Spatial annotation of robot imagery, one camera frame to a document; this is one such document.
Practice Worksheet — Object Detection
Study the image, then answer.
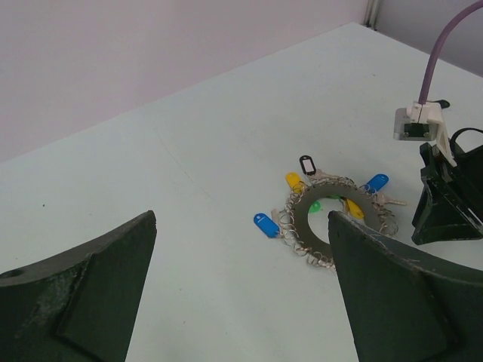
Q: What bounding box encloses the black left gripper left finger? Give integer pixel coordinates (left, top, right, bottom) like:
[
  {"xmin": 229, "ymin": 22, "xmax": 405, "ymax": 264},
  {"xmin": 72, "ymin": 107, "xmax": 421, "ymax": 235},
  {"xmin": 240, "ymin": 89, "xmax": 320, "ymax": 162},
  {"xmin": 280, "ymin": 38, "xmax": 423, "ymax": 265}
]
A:
[{"xmin": 1, "ymin": 210, "xmax": 157, "ymax": 361}]

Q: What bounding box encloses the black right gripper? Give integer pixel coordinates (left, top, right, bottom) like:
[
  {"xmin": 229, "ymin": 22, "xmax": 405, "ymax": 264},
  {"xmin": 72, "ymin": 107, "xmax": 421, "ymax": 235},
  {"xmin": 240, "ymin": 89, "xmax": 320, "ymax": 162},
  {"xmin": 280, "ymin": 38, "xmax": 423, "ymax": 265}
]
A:
[{"xmin": 411, "ymin": 127, "xmax": 482, "ymax": 245}]

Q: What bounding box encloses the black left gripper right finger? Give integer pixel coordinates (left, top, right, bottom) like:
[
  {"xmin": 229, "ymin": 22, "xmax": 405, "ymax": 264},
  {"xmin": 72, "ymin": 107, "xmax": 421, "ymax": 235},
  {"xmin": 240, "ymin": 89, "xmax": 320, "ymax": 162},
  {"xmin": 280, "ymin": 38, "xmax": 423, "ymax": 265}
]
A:
[{"xmin": 328, "ymin": 212, "xmax": 482, "ymax": 361}]

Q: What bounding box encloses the metal band with key rings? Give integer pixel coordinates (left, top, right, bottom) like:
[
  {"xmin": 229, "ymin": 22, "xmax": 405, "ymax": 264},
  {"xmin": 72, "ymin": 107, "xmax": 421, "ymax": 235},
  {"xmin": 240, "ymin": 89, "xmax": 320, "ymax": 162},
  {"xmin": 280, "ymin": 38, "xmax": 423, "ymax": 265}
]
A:
[{"xmin": 278, "ymin": 176, "xmax": 398, "ymax": 270}]

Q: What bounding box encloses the yellow key tag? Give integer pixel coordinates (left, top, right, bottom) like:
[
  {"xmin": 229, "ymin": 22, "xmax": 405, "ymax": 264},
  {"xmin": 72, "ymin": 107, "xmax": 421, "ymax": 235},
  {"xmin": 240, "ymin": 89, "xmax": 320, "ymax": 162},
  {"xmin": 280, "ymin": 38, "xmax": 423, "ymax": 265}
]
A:
[
  {"xmin": 344, "ymin": 198, "xmax": 365, "ymax": 219},
  {"xmin": 285, "ymin": 172, "xmax": 305, "ymax": 194}
]

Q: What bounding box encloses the green plastic key tag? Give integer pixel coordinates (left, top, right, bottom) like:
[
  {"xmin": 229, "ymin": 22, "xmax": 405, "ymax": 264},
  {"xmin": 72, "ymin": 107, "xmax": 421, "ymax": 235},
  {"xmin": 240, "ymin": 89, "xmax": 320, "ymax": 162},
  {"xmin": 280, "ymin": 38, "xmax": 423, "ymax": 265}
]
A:
[{"xmin": 309, "ymin": 201, "xmax": 321, "ymax": 213}]

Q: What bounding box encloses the black white key tag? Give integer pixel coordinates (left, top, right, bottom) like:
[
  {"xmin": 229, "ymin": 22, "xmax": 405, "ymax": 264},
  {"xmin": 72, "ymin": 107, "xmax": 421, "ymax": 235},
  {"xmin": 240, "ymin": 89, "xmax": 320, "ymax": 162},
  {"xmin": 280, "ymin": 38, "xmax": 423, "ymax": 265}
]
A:
[{"xmin": 299, "ymin": 155, "xmax": 317, "ymax": 176}]

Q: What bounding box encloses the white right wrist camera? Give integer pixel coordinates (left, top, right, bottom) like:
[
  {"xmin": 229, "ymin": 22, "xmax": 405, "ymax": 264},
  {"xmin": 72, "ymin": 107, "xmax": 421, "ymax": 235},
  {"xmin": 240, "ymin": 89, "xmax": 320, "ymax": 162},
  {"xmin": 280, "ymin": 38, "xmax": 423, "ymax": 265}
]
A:
[{"xmin": 393, "ymin": 102, "xmax": 457, "ymax": 167}]

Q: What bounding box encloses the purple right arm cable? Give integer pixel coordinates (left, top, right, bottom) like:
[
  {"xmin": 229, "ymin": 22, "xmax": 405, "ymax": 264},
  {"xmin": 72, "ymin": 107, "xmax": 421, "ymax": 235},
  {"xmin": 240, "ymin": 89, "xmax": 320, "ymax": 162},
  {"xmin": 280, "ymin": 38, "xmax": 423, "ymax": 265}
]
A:
[{"xmin": 417, "ymin": 0, "xmax": 483, "ymax": 105}]

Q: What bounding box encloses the right aluminium frame post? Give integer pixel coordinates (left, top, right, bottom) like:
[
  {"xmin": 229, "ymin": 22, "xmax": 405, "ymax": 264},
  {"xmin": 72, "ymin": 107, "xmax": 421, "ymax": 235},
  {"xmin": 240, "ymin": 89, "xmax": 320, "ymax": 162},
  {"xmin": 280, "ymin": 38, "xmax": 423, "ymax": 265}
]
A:
[{"xmin": 362, "ymin": 0, "xmax": 383, "ymax": 29}]

